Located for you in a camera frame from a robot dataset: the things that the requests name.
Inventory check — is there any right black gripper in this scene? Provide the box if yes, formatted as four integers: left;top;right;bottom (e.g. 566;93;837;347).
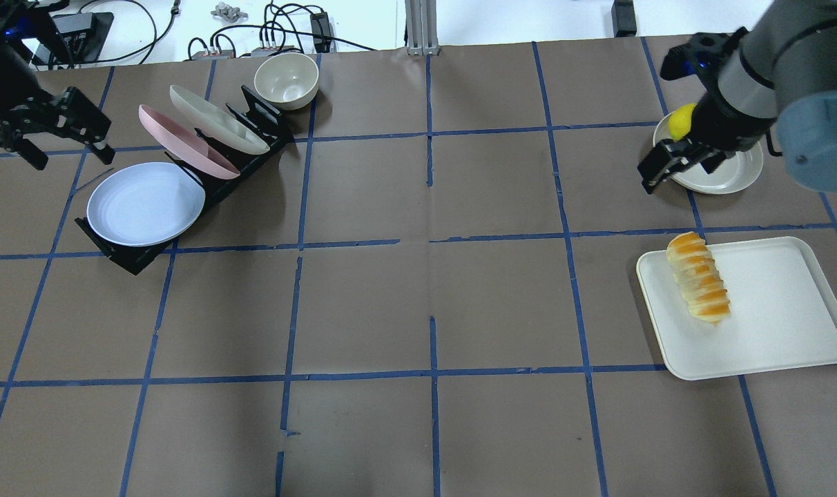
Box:
637;131;737;194

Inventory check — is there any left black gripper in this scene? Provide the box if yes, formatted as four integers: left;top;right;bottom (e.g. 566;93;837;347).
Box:
0;87;115;170

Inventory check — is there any blue round plate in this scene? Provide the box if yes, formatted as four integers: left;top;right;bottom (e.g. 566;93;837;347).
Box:
86;162;206;246

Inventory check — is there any orange striped bread loaf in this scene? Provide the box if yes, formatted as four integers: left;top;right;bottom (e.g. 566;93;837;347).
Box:
665;232;731;325

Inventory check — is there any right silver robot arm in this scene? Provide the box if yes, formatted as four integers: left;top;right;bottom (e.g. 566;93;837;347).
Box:
637;1;837;194

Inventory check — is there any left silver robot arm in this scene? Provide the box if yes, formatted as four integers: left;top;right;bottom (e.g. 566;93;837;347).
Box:
0;1;115;170

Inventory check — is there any cream round plate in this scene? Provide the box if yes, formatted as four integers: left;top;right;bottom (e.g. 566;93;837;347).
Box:
670;142;764;195

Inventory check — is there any pink plate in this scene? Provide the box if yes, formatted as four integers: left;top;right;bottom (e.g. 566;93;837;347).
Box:
138;104;240;180

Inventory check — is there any cream plate in rack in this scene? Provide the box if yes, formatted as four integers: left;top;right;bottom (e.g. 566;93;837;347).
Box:
169;84;270;155

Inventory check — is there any yellow lemon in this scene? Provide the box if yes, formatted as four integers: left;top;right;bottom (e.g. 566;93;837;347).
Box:
667;103;697;139

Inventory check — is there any white rectangular tray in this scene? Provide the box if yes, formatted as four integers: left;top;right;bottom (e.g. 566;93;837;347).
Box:
636;236;837;380

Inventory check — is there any black dish rack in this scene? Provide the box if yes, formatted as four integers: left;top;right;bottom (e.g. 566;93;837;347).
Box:
75;85;293;275

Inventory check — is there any cream bowl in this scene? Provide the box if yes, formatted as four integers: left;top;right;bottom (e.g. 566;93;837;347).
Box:
253;52;320;110

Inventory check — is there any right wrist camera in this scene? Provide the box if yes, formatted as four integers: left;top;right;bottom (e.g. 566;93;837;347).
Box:
659;26;748;88

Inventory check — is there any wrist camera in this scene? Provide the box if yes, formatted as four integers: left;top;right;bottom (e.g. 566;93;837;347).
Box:
0;1;73;64
659;26;748;88

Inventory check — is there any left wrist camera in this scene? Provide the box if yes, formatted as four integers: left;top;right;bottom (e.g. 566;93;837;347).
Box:
0;1;73;64

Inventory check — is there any aluminium frame post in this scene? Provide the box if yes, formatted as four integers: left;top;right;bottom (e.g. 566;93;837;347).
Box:
405;0;440;56

